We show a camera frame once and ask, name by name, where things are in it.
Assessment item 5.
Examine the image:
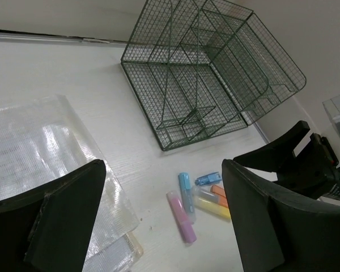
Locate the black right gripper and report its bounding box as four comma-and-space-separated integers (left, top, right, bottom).
233, 121, 340, 201

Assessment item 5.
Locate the light blue highlighter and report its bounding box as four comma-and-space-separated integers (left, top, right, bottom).
178, 172, 196, 224

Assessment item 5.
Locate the clear mesh pouch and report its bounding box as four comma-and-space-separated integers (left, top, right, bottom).
0, 95, 143, 271

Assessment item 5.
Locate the orange highlighter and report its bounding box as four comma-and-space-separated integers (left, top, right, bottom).
210, 185, 228, 208

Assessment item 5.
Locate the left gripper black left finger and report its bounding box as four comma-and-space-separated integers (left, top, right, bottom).
0, 159, 106, 271

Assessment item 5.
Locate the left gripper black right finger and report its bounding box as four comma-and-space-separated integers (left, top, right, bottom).
222, 159, 340, 271

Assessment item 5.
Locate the yellow highlighter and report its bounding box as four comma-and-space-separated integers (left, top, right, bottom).
192, 186, 231, 221

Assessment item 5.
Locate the green wire mesh organizer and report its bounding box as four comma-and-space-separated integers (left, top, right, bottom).
121, 0, 307, 151

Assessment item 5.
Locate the pink highlighter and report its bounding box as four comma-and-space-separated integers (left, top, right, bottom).
166, 191, 197, 244

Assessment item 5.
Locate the dark blue highlighter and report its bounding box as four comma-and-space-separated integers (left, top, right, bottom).
195, 172, 222, 186

